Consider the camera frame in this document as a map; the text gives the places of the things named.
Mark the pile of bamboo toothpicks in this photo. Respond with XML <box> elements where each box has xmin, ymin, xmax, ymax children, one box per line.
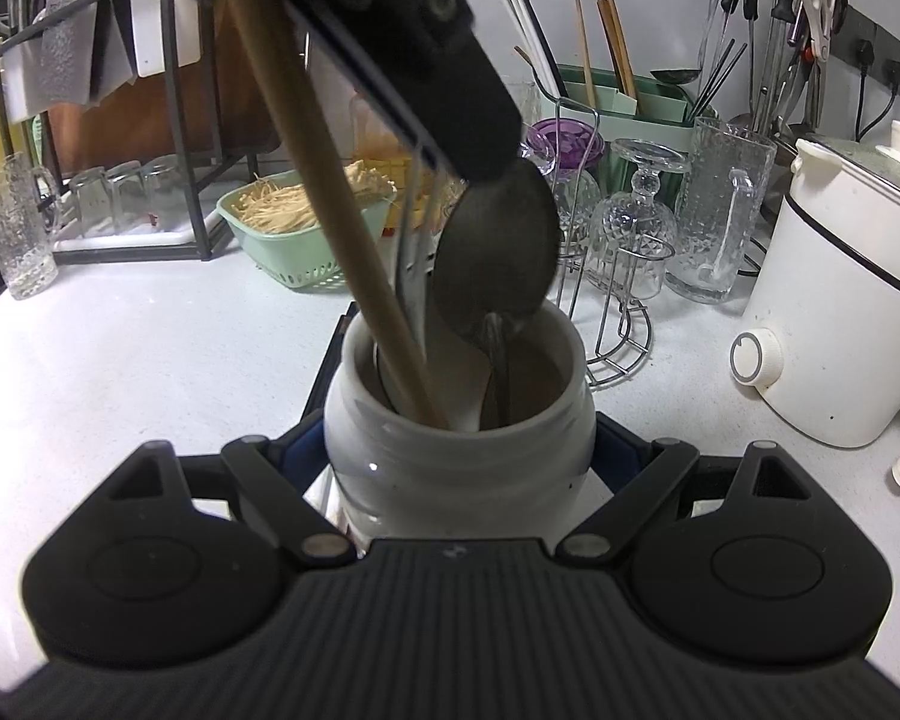
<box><xmin>234</xmin><ymin>160</ymin><xmax>397</xmax><ymax>235</ymax></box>

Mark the white rack holder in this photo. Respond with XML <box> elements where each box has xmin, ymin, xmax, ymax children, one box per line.
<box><xmin>0</xmin><ymin>37</ymin><xmax>46</xmax><ymax>123</ymax></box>
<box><xmin>131</xmin><ymin>0</ymin><xmax>205</xmax><ymax>80</ymax></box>

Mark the black chopstick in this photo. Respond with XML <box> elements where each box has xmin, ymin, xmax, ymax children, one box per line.
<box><xmin>521</xmin><ymin>0</ymin><xmax>569</xmax><ymax>85</ymax></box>
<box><xmin>300</xmin><ymin>309</ymin><xmax>355</xmax><ymax>427</ymax></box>

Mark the wire cup rack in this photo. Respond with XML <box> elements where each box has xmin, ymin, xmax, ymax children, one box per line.
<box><xmin>547</xmin><ymin>97</ymin><xmax>655</xmax><ymax>389</ymax></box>

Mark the white electric cooking pot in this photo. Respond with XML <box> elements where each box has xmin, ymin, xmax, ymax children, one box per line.
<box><xmin>729</xmin><ymin>118</ymin><xmax>900</xmax><ymax>494</ymax></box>

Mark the green plastic basket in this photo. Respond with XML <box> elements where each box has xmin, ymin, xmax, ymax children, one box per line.
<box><xmin>217</xmin><ymin>178</ymin><xmax>400</xmax><ymax>293</ymax></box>

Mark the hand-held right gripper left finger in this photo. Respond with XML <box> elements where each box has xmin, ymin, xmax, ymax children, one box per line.
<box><xmin>101</xmin><ymin>420</ymin><xmax>357</xmax><ymax>569</ymax></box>

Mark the small drinking glass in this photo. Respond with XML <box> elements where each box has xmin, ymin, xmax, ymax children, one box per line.
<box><xmin>142</xmin><ymin>155</ymin><xmax>186</xmax><ymax>231</ymax></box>
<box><xmin>67</xmin><ymin>169</ymin><xmax>111</xmax><ymax>239</ymax></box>
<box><xmin>105</xmin><ymin>163</ymin><xmax>149</xmax><ymax>236</ymax></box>

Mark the black power cable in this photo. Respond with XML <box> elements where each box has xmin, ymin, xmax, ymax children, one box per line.
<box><xmin>853</xmin><ymin>41</ymin><xmax>875</xmax><ymax>137</ymax></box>
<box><xmin>866</xmin><ymin>60</ymin><xmax>900</xmax><ymax>140</ymax></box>

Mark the white chopstick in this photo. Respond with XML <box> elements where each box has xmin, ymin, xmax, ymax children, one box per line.
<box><xmin>390</xmin><ymin>157</ymin><xmax>432</xmax><ymax>361</ymax></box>
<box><xmin>495</xmin><ymin>0</ymin><xmax>554</xmax><ymax>97</ymax></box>
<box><xmin>504</xmin><ymin>0</ymin><xmax>565</xmax><ymax>92</ymax></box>

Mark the green utensil holder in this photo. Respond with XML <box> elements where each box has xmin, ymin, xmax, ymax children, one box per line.
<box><xmin>551</xmin><ymin>64</ymin><xmax>713</xmax><ymax>128</ymax></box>

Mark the patterned steel cleaver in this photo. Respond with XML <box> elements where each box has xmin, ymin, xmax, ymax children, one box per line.
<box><xmin>37</xmin><ymin>0</ymin><xmax>107</xmax><ymax>106</ymax></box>

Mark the plain steel knife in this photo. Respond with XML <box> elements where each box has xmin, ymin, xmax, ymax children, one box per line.
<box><xmin>90</xmin><ymin>0</ymin><xmax>142</xmax><ymax>91</ymax></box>

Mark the purple lid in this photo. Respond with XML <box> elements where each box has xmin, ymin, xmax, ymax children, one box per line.
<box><xmin>529</xmin><ymin>118</ymin><xmax>606</xmax><ymax>172</ymax></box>

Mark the black metal knife rack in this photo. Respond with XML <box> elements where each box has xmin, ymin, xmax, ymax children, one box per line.
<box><xmin>0</xmin><ymin>0</ymin><xmax>271</xmax><ymax>265</ymax></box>

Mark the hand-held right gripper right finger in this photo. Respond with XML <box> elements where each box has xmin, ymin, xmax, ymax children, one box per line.
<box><xmin>555</xmin><ymin>414</ymin><xmax>818</xmax><ymax>569</ymax></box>

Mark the grey wall power strip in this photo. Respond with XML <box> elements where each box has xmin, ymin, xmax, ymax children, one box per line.
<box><xmin>825</xmin><ymin>4</ymin><xmax>900</xmax><ymax>98</ymax></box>

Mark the metal spoon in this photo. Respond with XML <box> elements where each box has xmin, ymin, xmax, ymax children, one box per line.
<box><xmin>429</xmin><ymin>157</ymin><xmax>563</xmax><ymax>421</ymax></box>

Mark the crystal goblet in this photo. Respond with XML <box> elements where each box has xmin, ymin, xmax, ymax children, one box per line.
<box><xmin>549</xmin><ymin>165</ymin><xmax>602</xmax><ymax>245</ymax></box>
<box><xmin>598</xmin><ymin>137</ymin><xmax>692</xmax><ymax>302</ymax></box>

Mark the wooden chopstick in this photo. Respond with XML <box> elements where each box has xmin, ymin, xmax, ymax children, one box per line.
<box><xmin>597</xmin><ymin>0</ymin><xmax>631</xmax><ymax>98</ymax></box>
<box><xmin>208</xmin><ymin>0</ymin><xmax>452</xmax><ymax>430</ymax></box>
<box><xmin>606</xmin><ymin>0</ymin><xmax>640</xmax><ymax>98</ymax></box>
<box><xmin>574</xmin><ymin>0</ymin><xmax>598</xmax><ymax>110</ymax></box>

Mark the textured glass mug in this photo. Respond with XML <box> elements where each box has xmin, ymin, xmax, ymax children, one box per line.
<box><xmin>0</xmin><ymin>152</ymin><xmax>62</xmax><ymax>301</ymax></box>
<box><xmin>664</xmin><ymin>118</ymin><xmax>779</xmax><ymax>307</ymax></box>
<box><xmin>504</xmin><ymin>79</ymin><xmax>545</xmax><ymax>147</ymax></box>

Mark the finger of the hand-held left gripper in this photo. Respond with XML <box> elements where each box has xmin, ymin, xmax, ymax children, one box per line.
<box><xmin>281</xmin><ymin>0</ymin><xmax>526</xmax><ymax>181</ymax></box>

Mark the white ceramic jar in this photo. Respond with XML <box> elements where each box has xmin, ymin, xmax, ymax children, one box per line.
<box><xmin>321</xmin><ymin>306</ymin><xmax>598</xmax><ymax>542</ymax></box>

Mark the wooden cutting board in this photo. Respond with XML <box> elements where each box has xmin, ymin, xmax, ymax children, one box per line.
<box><xmin>45</xmin><ymin>0</ymin><xmax>278</xmax><ymax>160</ymax></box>

